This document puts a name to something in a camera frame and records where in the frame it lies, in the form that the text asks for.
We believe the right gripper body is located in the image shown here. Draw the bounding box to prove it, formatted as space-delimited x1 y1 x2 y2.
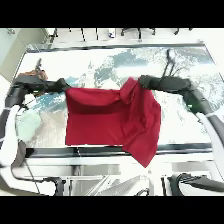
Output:
137 74 158 91

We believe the silver frame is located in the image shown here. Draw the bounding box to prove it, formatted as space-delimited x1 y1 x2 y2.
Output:
19 143 224 197

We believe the black chair base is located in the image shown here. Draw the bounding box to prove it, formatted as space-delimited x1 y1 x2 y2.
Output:
120 27 157 38

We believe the pale green garment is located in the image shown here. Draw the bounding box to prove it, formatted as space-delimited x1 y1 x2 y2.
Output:
15 109 43 143

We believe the red T-shirt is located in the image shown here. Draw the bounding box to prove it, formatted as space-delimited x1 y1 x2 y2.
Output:
64 76 162 169

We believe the black cable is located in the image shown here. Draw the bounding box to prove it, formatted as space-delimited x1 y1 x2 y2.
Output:
24 159 42 195

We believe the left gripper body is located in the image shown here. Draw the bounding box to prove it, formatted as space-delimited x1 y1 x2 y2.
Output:
52 78 72 95

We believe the orange-brown garment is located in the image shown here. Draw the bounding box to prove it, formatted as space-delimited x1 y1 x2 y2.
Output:
24 68 49 82

